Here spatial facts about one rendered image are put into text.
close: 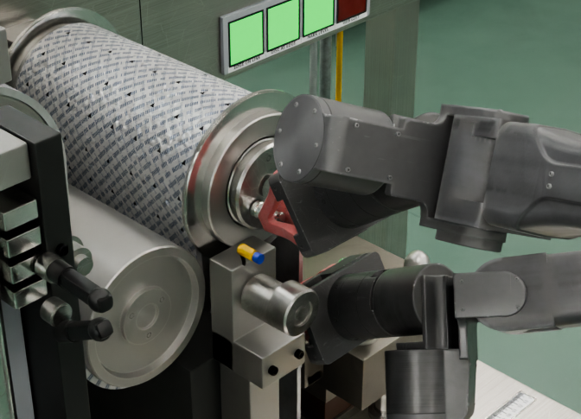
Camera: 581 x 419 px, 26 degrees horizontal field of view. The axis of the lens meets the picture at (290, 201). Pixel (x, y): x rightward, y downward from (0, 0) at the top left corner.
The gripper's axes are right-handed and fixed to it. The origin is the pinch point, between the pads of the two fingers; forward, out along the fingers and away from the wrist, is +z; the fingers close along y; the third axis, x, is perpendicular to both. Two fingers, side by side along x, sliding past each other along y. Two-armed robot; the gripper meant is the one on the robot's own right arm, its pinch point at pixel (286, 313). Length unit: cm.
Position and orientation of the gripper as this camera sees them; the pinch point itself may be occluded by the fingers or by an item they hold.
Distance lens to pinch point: 116.1
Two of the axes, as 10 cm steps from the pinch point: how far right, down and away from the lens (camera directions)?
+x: -3.6, -9.2, -1.4
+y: 6.9, -3.6, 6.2
